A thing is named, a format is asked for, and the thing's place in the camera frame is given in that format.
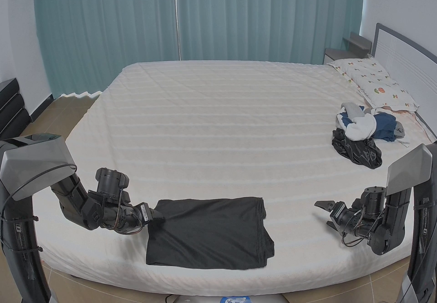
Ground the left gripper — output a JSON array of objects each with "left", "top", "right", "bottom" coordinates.
[{"left": 109, "top": 202, "right": 153, "bottom": 232}]

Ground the pile of clothes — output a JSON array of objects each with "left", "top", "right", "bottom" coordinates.
[{"left": 336, "top": 102, "right": 407, "bottom": 143}]

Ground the black chest of drawers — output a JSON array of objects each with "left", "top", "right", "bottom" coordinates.
[{"left": 0, "top": 78, "right": 33, "bottom": 140}]

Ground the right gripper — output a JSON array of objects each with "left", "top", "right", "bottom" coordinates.
[{"left": 314, "top": 200, "right": 364, "bottom": 238}]

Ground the black shiny garment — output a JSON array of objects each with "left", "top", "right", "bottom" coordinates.
[{"left": 332, "top": 128, "right": 383, "bottom": 170}]

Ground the grey bedside table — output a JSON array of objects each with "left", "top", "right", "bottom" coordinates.
[{"left": 324, "top": 32, "right": 372, "bottom": 64}]

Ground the black T-shirt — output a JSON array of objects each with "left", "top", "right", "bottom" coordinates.
[{"left": 146, "top": 196, "right": 275, "bottom": 271}]

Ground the bed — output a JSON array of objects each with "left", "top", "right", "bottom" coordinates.
[{"left": 32, "top": 23, "right": 437, "bottom": 295}]

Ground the blue-green curtain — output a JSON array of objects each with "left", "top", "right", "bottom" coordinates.
[
  {"left": 174, "top": 0, "right": 364, "bottom": 65},
  {"left": 34, "top": 0, "right": 180, "bottom": 97}
]

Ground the white printed pillow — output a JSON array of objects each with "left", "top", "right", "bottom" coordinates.
[{"left": 326, "top": 57, "right": 420, "bottom": 112}]

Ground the black cable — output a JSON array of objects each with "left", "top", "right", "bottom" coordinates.
[
  {"left": 2, "top": 164, "right": 78, "bottom": 222},
  {"left": 340, "top": 227, "right": 373, "bottom": 247}
]

